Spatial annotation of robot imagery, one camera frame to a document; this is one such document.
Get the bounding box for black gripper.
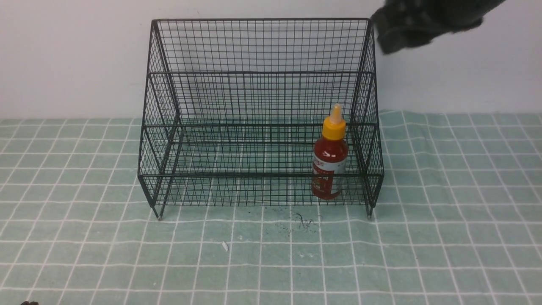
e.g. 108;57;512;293
371;0;503;55

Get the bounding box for black wire mesh rack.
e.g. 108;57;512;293
138;18;384;219

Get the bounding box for green grid tablecloth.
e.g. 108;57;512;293
0;111;541;305

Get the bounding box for red sauce bottle yellow cap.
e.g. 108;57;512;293
311;103;349;200

